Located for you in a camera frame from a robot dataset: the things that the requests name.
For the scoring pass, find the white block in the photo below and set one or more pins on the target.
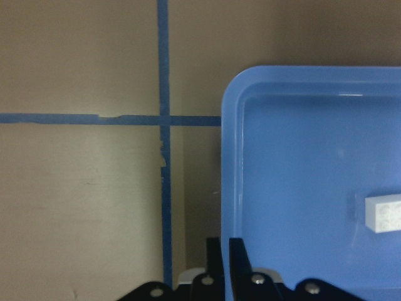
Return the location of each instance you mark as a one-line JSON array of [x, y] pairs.
[[382, 213]]

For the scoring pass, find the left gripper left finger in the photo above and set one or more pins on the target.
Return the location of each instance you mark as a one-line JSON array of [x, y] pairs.
[[210, 285]]

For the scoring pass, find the blue plastic tray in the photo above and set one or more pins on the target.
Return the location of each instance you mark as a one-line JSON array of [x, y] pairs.
[[302, 147]]

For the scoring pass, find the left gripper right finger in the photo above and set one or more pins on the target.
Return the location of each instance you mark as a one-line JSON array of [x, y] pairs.
[[248, 283]]

